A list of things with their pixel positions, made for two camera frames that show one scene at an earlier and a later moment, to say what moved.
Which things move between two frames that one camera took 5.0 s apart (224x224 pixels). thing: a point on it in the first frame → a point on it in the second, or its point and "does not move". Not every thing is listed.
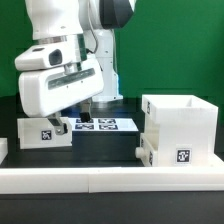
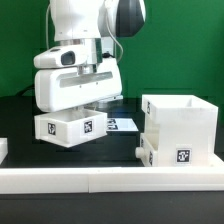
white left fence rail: x=3 y=149 does not move
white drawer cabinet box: x=183 y=129 does not move
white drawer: x=40 y=132 → x=70 y=127
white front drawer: x=145 y=153 does not move
